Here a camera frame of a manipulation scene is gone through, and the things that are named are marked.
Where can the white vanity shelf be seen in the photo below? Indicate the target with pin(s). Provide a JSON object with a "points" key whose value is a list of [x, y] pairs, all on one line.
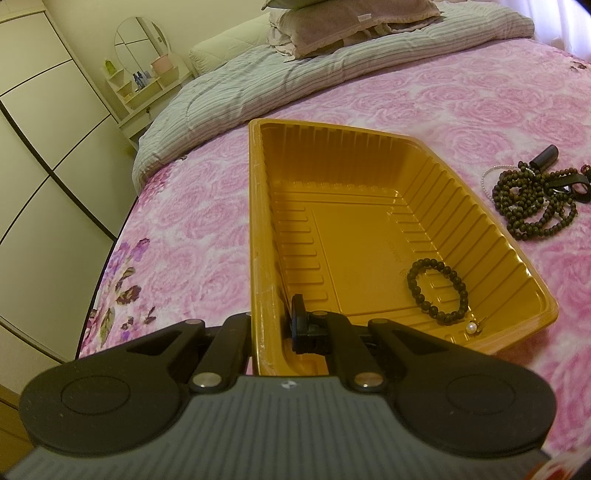
{"points": [[143, 99]]}

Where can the black wrist watch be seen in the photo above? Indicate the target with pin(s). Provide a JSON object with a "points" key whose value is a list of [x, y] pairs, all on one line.
{"points": [[545, 156]]}

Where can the cream wardrobe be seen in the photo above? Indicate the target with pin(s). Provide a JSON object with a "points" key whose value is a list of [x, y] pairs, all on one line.
{"points": [[41, 161]]}

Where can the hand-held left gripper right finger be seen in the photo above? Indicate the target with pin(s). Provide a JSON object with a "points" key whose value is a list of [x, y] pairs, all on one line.
{"points": [[304, 330]]}

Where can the grey striped quilt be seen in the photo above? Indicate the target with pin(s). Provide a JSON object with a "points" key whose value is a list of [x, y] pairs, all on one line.
{"points": [[240, 92]]}

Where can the pink curtain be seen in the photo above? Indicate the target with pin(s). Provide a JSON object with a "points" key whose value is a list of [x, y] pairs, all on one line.
{"points": [[554, 23]]}

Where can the small green bottle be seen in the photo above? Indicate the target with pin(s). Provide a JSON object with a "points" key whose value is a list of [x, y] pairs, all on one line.
{"points": [[109, 67]]}

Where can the mauve pillow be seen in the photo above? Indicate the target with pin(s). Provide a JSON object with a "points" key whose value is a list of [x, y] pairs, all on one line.
{"points": [[351, 23]]}

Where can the blue bottles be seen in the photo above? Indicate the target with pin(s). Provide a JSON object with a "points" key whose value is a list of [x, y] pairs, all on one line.
{"points": [[140, 81]]}

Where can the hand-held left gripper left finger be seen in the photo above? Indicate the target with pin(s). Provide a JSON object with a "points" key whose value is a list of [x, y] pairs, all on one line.
{"points": [[235, 332]]}

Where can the yellow plastic tray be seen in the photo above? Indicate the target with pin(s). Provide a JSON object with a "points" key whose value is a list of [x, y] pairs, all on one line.
{"points": [[360, 230]]}

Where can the white headboard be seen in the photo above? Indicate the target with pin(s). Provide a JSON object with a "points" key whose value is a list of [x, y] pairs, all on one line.
{"points": [[221, 50]]}

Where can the round mirror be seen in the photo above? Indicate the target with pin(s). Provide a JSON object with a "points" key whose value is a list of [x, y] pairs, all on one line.
{"points": [[138, 39]]}

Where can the wooden furniture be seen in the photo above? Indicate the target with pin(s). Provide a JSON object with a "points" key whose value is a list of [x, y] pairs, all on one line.
{"points": [[11, 424]]}

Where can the pearl earring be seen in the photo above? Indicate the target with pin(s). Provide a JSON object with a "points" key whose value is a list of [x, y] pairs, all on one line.
{"points": [[471, 327]]}

